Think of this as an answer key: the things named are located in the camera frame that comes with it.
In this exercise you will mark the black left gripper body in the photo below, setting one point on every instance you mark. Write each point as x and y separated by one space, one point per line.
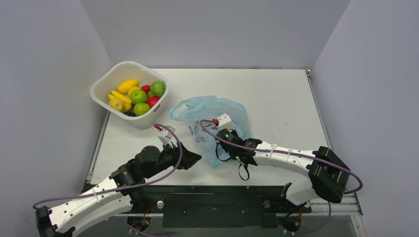
170 157

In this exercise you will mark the light blue plastic bag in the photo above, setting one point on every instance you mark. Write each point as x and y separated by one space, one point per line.
195 109

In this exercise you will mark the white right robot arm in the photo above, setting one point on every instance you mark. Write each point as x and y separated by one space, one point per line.
324 172

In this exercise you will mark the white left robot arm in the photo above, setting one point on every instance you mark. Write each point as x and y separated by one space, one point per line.
121 192

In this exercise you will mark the light green fake apple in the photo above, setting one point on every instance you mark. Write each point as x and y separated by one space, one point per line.
141 108

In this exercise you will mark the red fake apple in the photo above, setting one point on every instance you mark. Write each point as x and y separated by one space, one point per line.
152 101

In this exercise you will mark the yellow fake banana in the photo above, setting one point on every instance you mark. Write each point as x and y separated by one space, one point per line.
116 95

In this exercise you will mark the red fake strawberry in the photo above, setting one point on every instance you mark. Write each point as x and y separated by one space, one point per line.
145 88

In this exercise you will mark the yellow fake pear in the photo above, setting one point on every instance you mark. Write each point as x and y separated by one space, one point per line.
117 104

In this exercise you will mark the yellow fake lemon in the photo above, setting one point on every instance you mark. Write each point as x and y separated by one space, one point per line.
132 89

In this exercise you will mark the yellow fake mango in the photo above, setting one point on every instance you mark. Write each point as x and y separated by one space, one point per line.
125 86

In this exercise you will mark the white plastic basket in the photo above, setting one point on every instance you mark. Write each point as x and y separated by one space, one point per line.
124 71

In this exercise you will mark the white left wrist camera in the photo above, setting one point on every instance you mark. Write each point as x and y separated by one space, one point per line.
165 136

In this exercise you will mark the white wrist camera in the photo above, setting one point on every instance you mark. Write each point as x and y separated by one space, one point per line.
165 136
225 122

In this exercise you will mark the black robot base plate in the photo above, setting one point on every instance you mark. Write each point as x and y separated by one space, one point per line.
216 206

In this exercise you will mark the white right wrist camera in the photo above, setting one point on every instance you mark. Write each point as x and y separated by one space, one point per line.
225 122

